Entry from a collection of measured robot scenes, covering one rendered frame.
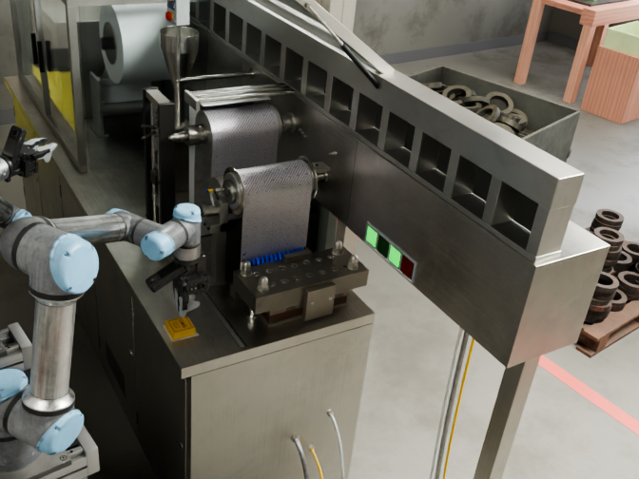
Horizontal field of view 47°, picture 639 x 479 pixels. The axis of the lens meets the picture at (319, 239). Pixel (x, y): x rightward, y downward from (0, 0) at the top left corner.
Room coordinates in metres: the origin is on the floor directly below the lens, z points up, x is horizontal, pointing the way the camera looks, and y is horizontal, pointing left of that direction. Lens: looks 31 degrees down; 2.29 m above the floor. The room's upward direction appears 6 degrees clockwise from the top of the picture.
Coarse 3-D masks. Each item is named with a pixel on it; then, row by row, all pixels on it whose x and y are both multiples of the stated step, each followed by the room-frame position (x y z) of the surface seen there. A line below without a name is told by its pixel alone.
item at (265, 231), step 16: (272, 208) 2.00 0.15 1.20; (288, 208) 2.03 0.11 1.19; (304, 208) 2.06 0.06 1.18; (256, 224) 1.97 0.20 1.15; (272, 224) 2.00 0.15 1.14; (288, 224) 2.03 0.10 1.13; (304, 224) 2.07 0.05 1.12; (256, 240) 1.97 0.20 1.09; (272, 240) 2.00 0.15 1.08; (288, 240) 2.04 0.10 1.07; (304, 240) 2.07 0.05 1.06; (256, 256) 1.97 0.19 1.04
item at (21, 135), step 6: (12, 126) 2.12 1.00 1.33; (18, 126) 2.12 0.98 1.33; (12, 132) 2.10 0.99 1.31; (18, 132) 2.10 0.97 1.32; (24, 132) 2.11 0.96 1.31; (12, 138) 2.10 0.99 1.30; (18, 138) 2.09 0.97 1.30; (24, 138) 2.11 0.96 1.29; (6, 144) 2.09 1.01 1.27; (12, 144) 2.09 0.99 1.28; (18, 144) 2.09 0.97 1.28; (6, 150) 2.08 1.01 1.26; (12, 150) 2.08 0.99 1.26; (18, 150) 2.09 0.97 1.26; (6, 156) 2.07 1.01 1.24; (12, 156) 2.07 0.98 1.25; (18, 156) 2.09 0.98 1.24; (12, 162) 2.06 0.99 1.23
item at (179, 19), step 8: (168, 0) 2.47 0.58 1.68; (176, 0) 2.43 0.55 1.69; (184, 0) 2.45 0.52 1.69; (168, 8) 2.47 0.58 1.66; (176, 8) 2.43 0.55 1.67; (184, 8) 2.45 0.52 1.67; (168, 16) 2.44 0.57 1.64; (176, 16) 2.43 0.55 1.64; (184, 16) 2.45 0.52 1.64; (176, 24) 2.43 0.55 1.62; (184, 24) 2.45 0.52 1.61
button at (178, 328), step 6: (174, 318) 1.75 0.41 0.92; (180, 318) 1.76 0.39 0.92; (186, 318) 1.76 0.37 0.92; (168, 324) 1.72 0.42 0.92; (174, 324) 1.73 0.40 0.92; (180, 324) 1.73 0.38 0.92; (186, 324) 1.73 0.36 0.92; (192, 324) 1.74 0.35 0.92; (168, 330) 1.71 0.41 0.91; (174, 330) 1.70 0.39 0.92; (180, 330) 1.70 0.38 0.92; (186, 330) 1.71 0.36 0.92; (192, 330) 1.72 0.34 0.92; (174, 336) 1.68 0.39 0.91; (180, 336) 1.69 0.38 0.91
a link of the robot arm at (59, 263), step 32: (32, 224) 1.35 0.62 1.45; (32, 256) 1.28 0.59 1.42; (64, 256) 1.26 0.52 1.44; (96, 256) 1.33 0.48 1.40; (32, 288) 1.26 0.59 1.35; (64, 288) 1.24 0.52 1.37; (64, 320) 1.26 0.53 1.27; (32, 352) 1.25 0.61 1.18; (64, 352) 1.25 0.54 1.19; (32, 384) 1.23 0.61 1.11; (64, 384) 1.24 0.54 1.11; (32, 416) 1.19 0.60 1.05; (64, 416) 1.20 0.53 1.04; (64, 448) 1.20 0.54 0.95
